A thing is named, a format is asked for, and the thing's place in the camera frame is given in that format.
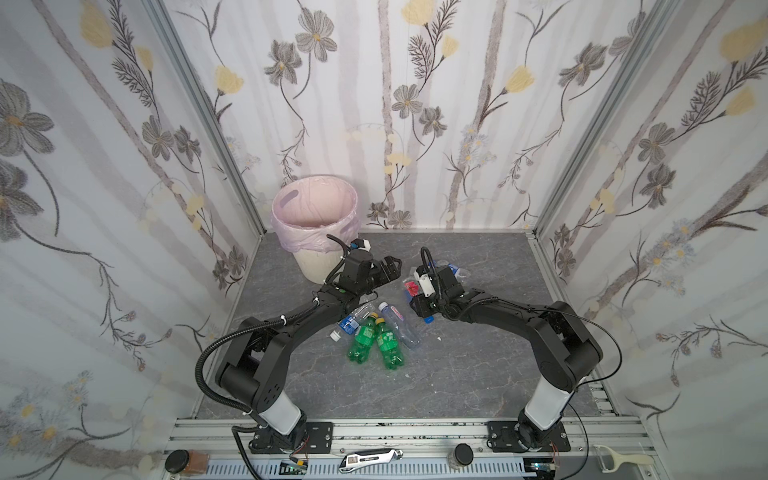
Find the green soda bottle right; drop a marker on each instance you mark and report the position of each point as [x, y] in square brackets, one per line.
[388, 345]

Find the clear bottle blue label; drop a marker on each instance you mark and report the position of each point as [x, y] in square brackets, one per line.
[363, 311]

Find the cream bin with pink liner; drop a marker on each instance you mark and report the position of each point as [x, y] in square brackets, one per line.
[306, 211]

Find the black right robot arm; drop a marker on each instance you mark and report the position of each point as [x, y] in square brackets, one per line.
[565, 351]

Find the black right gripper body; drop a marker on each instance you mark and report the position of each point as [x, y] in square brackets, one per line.
[425, 302]

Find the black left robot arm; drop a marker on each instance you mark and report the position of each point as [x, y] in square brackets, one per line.
[247, 369]

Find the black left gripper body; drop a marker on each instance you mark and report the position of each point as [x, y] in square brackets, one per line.
[381, 270]

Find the green soda bottle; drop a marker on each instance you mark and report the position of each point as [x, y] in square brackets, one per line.
[388, 345]
[361, 346]

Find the pepsi label clear bottle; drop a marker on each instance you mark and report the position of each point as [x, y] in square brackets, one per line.
[459, 272]

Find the small blue label bottle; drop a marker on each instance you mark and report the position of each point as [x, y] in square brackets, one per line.
[347, 326]

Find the green soda bottle left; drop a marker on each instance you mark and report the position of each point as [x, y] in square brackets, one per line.
[361, 346]

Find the tall clear blue bottle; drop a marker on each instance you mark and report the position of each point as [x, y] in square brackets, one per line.
[398, 322]

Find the pink label blue bottle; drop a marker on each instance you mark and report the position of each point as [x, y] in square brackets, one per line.
[412, 289]

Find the white vegetable peeler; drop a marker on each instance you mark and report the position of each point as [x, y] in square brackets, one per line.
[610, 460]

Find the black lid brown jar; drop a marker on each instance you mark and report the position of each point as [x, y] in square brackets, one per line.
[187, 462]

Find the silver adjustable wrench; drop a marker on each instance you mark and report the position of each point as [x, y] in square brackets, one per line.
[362, 459]

